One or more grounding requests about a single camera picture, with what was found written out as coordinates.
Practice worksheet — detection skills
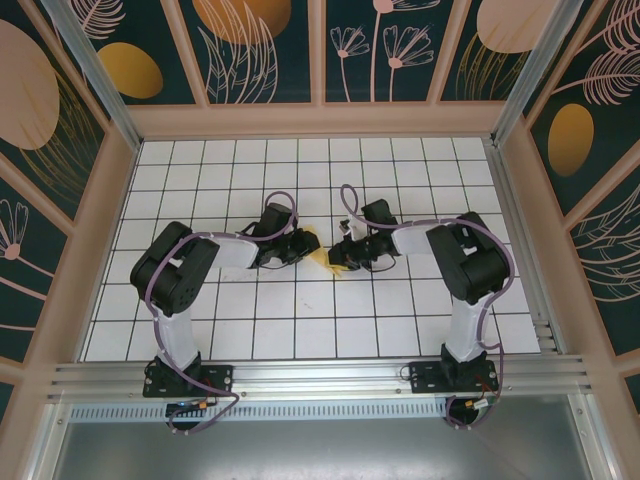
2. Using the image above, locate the yellow cloth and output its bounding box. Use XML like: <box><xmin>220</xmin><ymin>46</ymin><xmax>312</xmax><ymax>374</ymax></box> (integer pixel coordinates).
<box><xmin>299</xmin><ymin>225</ymin><xmax>351</xmax><ymax>277</ymax></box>

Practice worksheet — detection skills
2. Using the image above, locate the grey sheet metal panel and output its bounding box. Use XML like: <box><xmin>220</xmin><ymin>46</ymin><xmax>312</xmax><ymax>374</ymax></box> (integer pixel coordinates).
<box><xmin>29</xmin><ymin>399</ymin><xmax>619</xmax><ymax>480</ymax></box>

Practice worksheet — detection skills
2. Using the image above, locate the white grid table mat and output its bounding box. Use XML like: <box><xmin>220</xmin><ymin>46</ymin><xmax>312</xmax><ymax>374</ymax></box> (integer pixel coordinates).
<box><xmin>74</xmin><ymin>138</ymin><xmax>544</xmax><ymax>362</ymax></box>

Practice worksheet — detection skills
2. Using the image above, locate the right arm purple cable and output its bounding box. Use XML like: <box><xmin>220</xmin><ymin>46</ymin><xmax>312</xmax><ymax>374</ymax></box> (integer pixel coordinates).
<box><xmin>339</xmin><ymin>183</ymin><xmax>516</xmax><ymax>432</ymax></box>

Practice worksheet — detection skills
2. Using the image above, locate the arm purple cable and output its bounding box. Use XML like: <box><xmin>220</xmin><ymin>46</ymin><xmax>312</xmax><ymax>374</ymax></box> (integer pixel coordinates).
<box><xmin>143</xmin><ymin>191</ymin><xmax>300</xmax><ymax>436</ymax></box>
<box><xmin>339</xmin><ymin>183</ymin><xmax>516</xmax><ymax>432</ymax></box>

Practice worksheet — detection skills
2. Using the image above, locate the aluminium side rail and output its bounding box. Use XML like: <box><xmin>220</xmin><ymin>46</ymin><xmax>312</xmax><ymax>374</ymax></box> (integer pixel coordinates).
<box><xmin>484</xmin><ymin>139</ymin><xmax>561</xmax><ymax>356</ymax></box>

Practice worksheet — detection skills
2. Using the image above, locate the long aluminium mounting rail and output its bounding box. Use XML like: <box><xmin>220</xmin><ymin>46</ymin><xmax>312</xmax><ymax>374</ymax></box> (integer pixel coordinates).
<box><xmin>47</xmin><ymin>354</ymin><xmax>596</xmax><ymax>401</ymax></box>

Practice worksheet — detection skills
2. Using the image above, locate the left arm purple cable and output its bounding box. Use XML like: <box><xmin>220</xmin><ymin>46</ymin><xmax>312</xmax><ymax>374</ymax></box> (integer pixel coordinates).
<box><xmin>143</xmin><ymin>191</ymin><xmax>300</xmax><ymax>436</ymax></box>

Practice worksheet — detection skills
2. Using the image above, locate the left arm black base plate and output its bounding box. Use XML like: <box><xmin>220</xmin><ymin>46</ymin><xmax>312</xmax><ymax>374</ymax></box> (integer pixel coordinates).
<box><xmin>143</xmin><ymin>363</ymin><xmax>235</xmax><ymax>399</ymax></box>

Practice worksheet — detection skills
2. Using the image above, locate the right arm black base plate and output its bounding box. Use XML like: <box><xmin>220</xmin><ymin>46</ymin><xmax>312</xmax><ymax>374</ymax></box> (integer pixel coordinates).
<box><xmin>409</xmin><ymin>360</ymin><xmax>499</xmax><ymax>396</ymax></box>

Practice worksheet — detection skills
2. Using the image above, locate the perforated metal cable tray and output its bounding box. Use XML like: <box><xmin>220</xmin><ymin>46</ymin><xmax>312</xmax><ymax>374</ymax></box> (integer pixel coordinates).
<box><xmin>69</xmin><ymin>403</ymin><xmax>451</xmax><ymax>422</ymax></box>

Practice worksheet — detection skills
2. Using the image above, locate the aluminium corner post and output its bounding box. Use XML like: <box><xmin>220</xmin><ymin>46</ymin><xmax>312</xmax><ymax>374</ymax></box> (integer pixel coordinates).
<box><xmin>489</xmin><ymin>0</ymin><xmax>586</xmax><ymax>149</ymax></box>
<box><xmin>39</xmin><ymin>0</ymin><xmax>144</xmax><ymax>152</ymax></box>

